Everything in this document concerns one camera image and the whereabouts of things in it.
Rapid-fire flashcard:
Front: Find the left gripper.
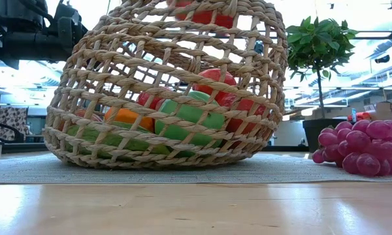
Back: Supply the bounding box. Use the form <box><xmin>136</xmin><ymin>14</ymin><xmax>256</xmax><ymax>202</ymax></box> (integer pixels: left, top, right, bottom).
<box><xmin>0</xmin><ymin>0</ymin><xmax>88</xmax><ymax>70</ymax></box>

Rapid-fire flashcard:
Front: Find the red yellow apple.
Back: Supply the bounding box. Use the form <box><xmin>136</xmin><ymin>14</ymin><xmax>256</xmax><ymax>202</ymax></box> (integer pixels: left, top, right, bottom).
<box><xmin>74</xmin><ymin>108</ymin><xmax>105</xmax><ymax>124</ymax></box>

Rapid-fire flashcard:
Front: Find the orange mandarin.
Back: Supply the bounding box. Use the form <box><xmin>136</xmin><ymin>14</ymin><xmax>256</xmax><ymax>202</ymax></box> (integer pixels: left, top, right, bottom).
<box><xmin>103</xmin><ymin>106</ymin><xmax>157</xmax><ymax>133</ymax></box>

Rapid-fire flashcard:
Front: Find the green cucumber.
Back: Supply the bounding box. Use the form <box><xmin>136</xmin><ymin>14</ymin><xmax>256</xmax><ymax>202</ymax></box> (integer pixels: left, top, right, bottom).
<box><xmin>64</xmin><ymin>120</ymin><xmax>171</xmax><ymax>161</ymax></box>

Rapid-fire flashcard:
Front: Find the woven seagrass basket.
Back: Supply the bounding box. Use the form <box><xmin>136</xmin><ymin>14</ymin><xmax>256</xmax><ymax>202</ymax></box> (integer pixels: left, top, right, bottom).
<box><xmin>42</xmin><ymin>0</ymin><xmax>289</xmax><ymax>170</ymax></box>

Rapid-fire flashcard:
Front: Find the green apple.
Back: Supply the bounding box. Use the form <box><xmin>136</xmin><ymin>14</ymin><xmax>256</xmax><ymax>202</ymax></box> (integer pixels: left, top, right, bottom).
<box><xmin>154</xmin><ymin>90</ymin><xmax>227</xmax><ymax>158</ymax></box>

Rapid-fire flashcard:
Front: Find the brown patterned cushion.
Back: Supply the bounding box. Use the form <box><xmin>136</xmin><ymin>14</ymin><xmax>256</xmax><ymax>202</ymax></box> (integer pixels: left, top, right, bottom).
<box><xmin>0</xmin><ymin>106</ymin><xmax>29</xmax><ymax>140</ymax></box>

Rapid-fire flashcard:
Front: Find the grey woven placemat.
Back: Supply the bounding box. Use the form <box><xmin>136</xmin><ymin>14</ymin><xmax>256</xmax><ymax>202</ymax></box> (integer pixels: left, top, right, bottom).
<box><xmin>0</xmin><ymin>153</ymin><xmax>392</xmax><ymax>184</ymax></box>

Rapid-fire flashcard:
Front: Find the green artificial tree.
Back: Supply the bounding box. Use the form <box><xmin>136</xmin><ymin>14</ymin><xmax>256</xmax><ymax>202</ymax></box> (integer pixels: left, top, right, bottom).
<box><xmin>286</xmin><ymin>16</ymin><xmax>359</xmax><ymax>120</ymax></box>

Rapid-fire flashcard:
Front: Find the black plant pot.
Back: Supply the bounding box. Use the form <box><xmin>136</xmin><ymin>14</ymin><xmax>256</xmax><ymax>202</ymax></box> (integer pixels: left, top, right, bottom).
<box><xmin>302</xmin><ymin>117</ymin><xmax>347</xmax><ymax>153</ymax></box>

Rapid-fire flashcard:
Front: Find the red plastic container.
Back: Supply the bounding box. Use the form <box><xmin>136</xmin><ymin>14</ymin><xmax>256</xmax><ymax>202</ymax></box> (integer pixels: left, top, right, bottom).
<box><xmin>348</xmin><ymin>112</ymin><xmax>372</xmax><ymax>122</ymax></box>

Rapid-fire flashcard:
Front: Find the purple grape bunch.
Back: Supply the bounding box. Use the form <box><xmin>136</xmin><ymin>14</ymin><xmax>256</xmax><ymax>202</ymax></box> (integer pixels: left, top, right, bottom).
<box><xmin>312</xmin><ymin>119</ymin><xmax>392</xmax><ymax>178</ymax></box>

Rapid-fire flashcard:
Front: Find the cardboard box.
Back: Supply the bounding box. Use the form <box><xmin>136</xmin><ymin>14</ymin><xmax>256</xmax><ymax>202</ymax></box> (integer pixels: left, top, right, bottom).
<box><xmin>375</xmin><ymin>99</ymin><xmax>392</xmax><ymax>123</ymax></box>

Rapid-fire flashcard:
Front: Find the black cable loop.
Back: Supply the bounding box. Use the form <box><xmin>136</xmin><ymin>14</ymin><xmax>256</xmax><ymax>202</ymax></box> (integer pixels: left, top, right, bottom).
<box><xmin>0</xmin><ymin>119</ymin><xmax>25</xmax><ymax>144</ymax></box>

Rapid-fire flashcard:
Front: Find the small black hung camera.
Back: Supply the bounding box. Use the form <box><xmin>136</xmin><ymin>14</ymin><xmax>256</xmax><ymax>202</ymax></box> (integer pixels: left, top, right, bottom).
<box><xmin>374</xmin><ymin>54</ymin><xmax>391</xmax><ymax>65</ymax></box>

